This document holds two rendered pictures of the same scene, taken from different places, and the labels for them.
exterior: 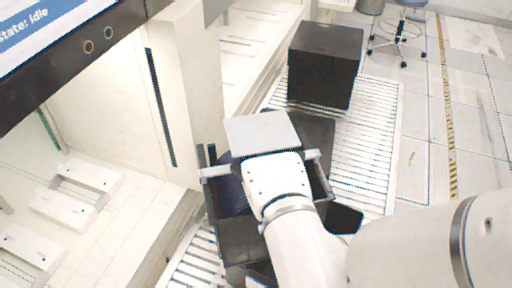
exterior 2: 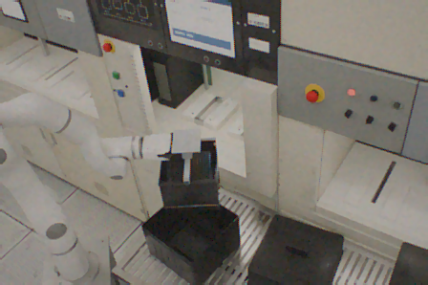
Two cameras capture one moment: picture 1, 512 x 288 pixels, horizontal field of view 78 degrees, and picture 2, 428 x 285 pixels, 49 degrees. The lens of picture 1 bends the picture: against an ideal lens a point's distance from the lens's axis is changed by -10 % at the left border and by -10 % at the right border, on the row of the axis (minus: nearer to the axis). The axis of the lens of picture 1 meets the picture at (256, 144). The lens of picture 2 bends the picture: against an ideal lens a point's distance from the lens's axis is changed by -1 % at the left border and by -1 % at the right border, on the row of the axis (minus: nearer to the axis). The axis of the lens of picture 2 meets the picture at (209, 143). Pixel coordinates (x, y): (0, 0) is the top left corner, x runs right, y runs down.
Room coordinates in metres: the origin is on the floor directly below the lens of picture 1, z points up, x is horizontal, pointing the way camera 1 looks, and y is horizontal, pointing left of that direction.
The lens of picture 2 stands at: (0.93, -1.17, 2.36)
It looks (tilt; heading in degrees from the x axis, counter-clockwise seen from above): 42 degrees down; 109
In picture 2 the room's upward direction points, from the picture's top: 7 degrees counter-clockwise
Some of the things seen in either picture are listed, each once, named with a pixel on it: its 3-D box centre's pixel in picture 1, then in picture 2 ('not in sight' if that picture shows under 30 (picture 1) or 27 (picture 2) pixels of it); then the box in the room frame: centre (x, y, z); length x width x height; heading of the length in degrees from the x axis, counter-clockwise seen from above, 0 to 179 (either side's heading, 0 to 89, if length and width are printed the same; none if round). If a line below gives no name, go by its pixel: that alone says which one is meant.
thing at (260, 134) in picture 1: (260, 188); (189, 171); (0.45, -0.01, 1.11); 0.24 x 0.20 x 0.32; 103
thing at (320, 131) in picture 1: (291, 145); (296, 257); (0.87, -0.12, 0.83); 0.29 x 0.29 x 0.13; 77
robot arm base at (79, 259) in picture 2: not in sight; (69, 256); (0.00, -0.29, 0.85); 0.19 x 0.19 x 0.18
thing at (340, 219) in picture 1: (293, 249); (192, 234); (0.45, -0.10, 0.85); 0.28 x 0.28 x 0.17; 62
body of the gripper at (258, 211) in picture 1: (277, 187); (156, 146); (0.35, -0.03, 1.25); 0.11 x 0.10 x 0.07; 13
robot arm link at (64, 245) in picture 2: not in sight; (49, 217); (-0.02, -0.27, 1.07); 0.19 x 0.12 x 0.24; 137
